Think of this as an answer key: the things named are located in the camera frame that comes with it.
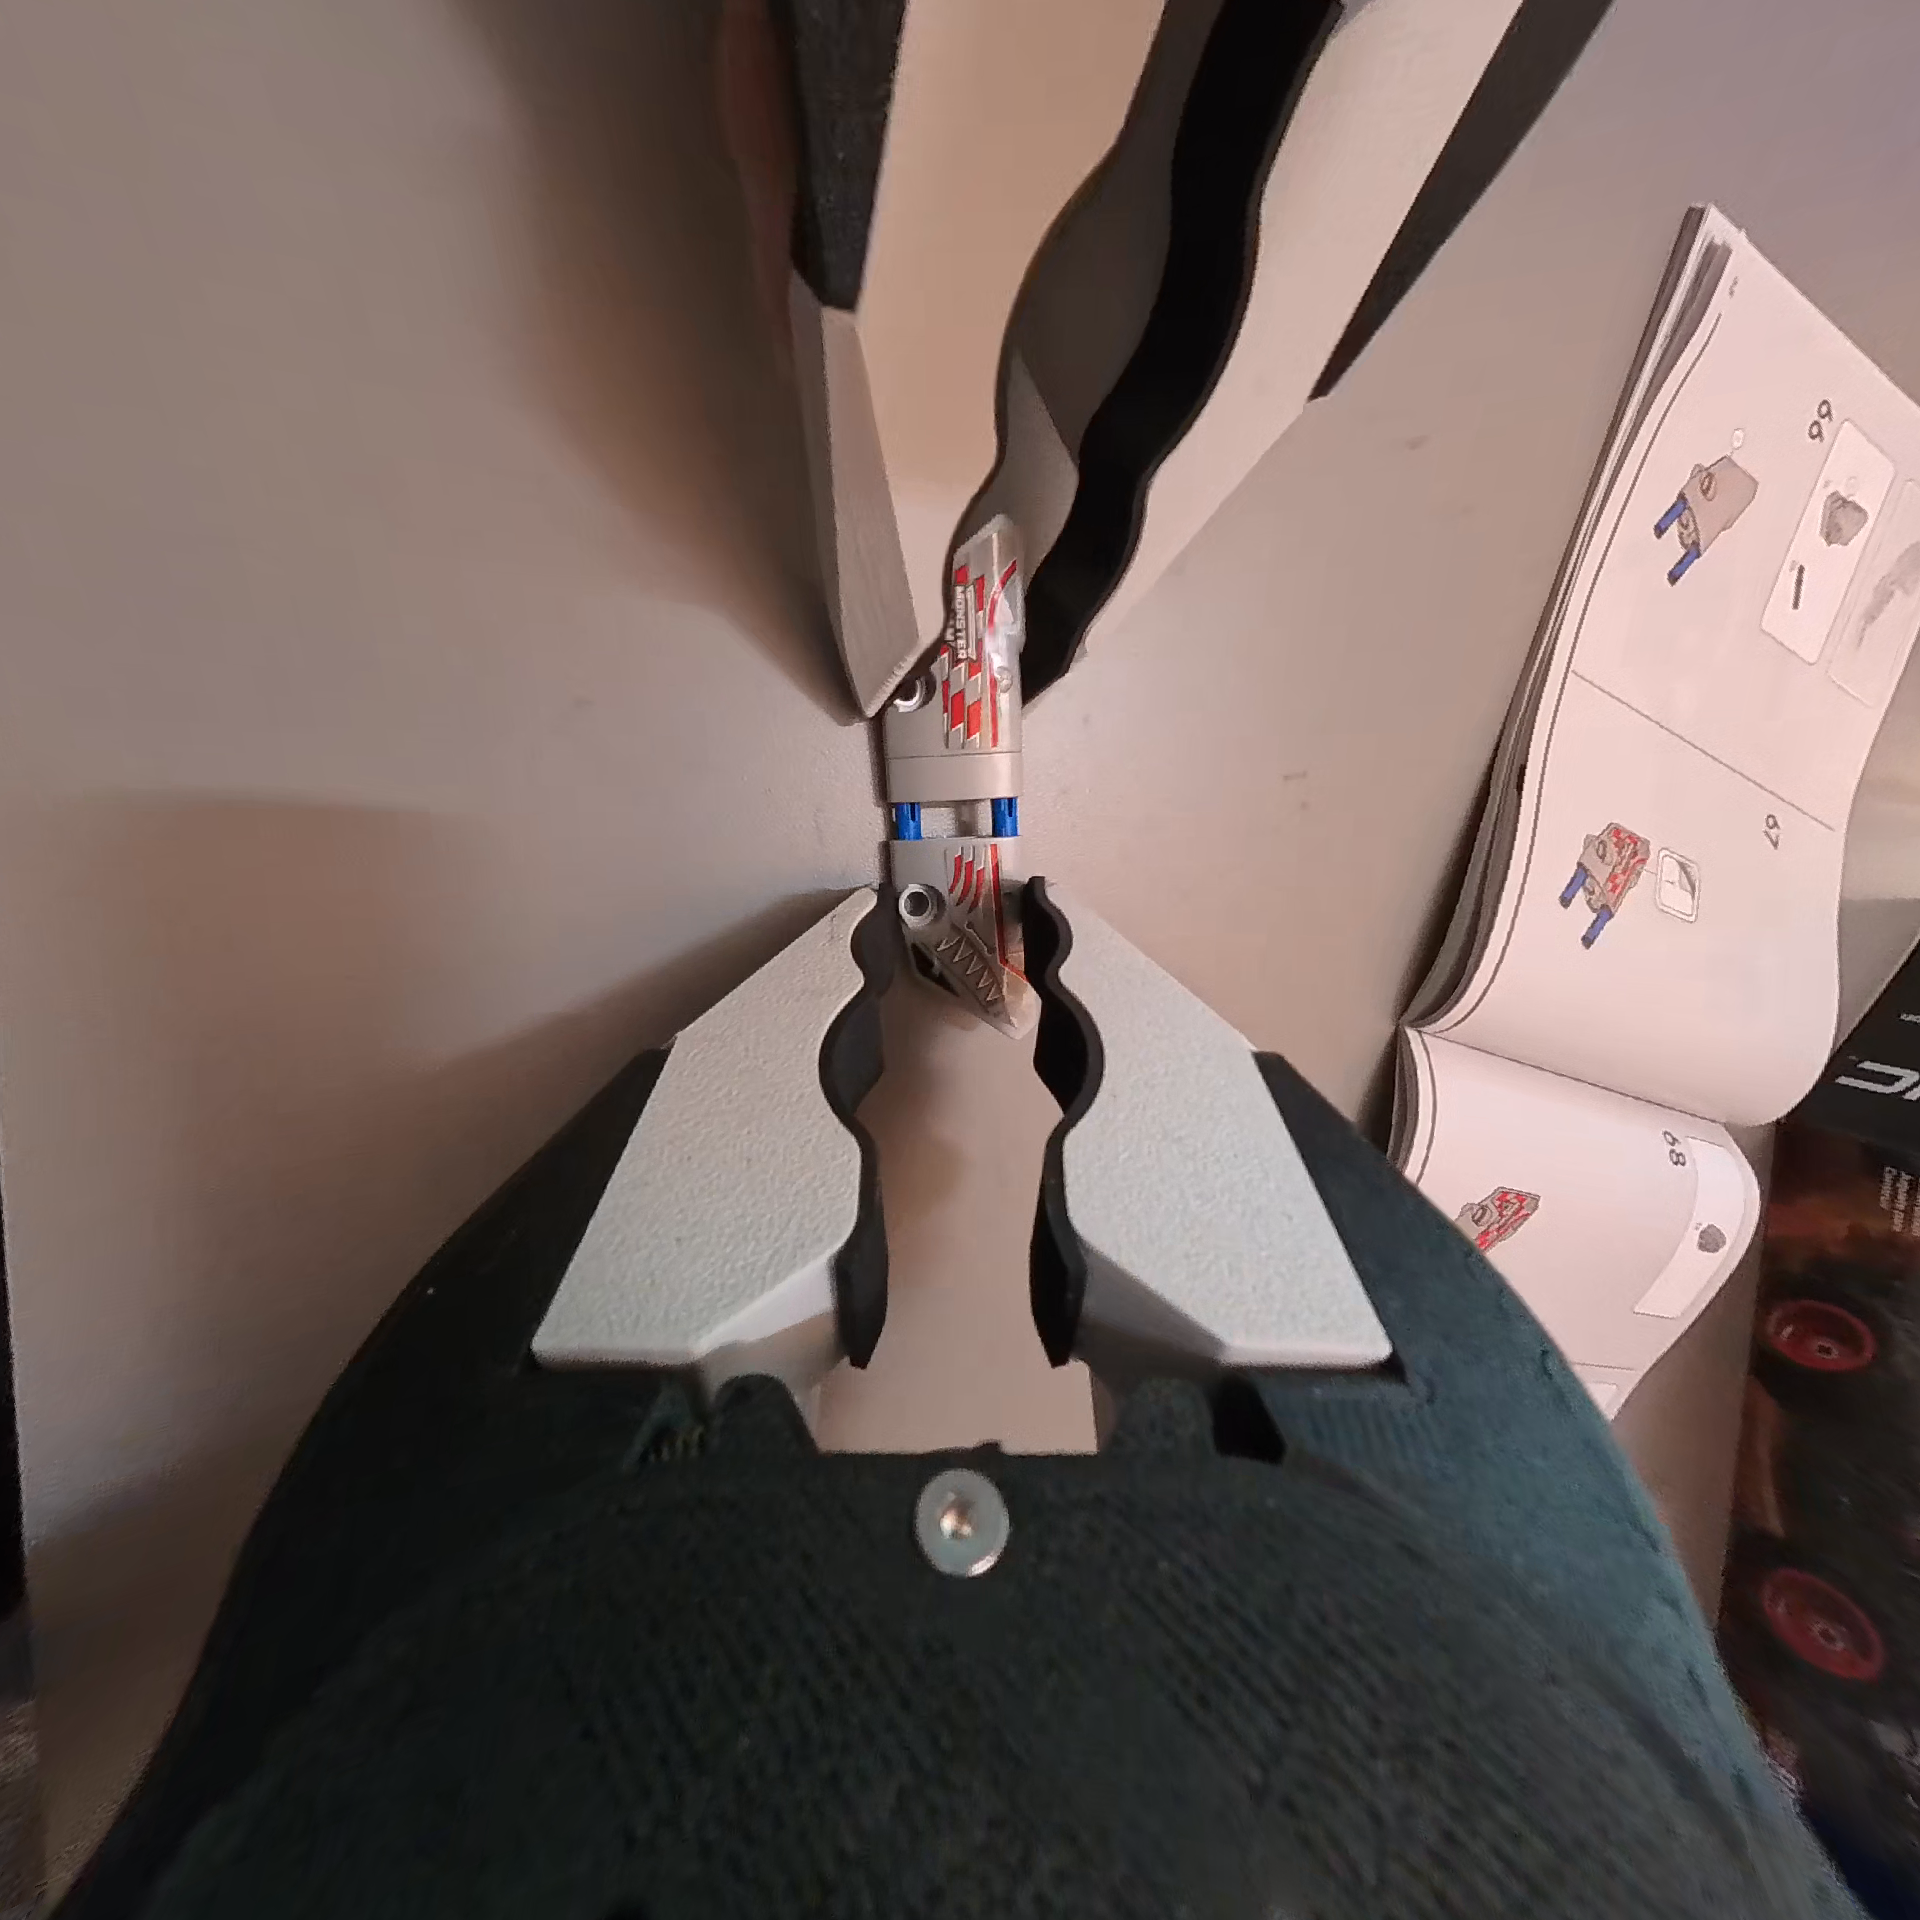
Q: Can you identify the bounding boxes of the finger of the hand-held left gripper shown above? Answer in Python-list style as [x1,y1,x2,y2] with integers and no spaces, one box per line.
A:
[1030,0,1614,670]
[791,0,1154,725]

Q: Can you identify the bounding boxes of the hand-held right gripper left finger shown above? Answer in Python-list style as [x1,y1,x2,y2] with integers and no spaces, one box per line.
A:
[533,884,902,1402]

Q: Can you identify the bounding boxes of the grey toy panel teeth print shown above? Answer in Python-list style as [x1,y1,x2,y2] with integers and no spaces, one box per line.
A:
[888,836,1044,1040]

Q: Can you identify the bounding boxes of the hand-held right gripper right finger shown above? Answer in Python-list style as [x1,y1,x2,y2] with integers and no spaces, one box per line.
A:
[1024,880,1396,1402]

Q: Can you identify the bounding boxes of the grey toy panel blue pins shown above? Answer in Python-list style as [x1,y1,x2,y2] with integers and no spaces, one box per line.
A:
[877,517,1037,841]

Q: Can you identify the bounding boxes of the black toy set box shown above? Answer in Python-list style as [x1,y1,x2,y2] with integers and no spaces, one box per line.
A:
[1709,984,1920,1920]

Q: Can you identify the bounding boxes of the open instruction booklet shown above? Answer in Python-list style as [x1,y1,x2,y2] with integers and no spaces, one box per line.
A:
[1388,202,1920,1419]

